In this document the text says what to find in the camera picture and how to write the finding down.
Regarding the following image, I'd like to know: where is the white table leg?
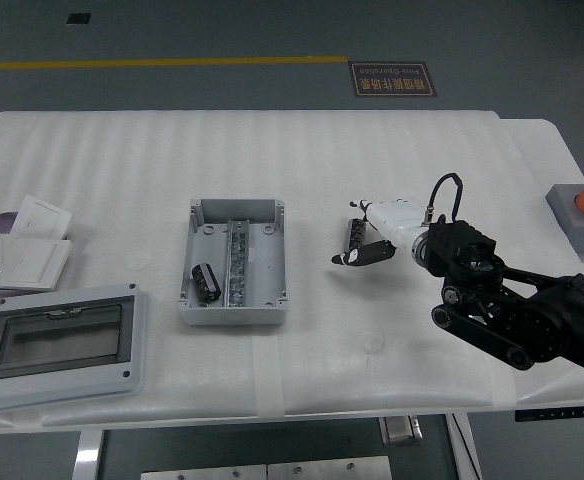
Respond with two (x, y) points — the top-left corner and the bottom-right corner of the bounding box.
(445, 412), (484, 480)
(71, 428), (106, 480)

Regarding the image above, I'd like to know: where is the open grey junction box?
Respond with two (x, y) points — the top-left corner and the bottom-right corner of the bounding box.
(177, 197), (292, 327)

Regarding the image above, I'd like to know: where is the grey cover with clear window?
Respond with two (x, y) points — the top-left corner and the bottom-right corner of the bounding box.
(0, 283), (149, 412)

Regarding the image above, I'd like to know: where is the black cylindrical battery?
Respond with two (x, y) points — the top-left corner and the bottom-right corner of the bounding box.
(342, 216), (371, 257)
(191, 263), (223, 304)

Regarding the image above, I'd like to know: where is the metal table bracket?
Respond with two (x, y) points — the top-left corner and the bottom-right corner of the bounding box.
(379, 415), (424, 448)

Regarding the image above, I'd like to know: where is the black table control panel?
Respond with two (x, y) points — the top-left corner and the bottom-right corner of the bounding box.
(513, 405), (584, 423)

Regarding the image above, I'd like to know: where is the white foam mat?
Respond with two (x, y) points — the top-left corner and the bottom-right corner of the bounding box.
(0, 109), (584, 429)

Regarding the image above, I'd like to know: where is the white switch plate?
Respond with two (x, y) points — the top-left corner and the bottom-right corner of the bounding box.
(10, 195), (73, 240)
(2, 237), (74, 293)

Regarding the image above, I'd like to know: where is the metal mounting rail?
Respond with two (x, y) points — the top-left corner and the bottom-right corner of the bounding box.
(220, 218), (251, 308)

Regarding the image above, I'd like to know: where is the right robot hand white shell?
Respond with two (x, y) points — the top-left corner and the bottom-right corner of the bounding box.
(330, 197), (429, 269)

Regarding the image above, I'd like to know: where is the grey metal base plate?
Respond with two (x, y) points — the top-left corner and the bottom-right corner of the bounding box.
(140, 463), (268, 480)
(266, 456), (393, 480)

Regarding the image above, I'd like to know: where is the black floor sign orange text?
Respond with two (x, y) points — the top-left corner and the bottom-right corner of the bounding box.
(348, 61), (439, 99)

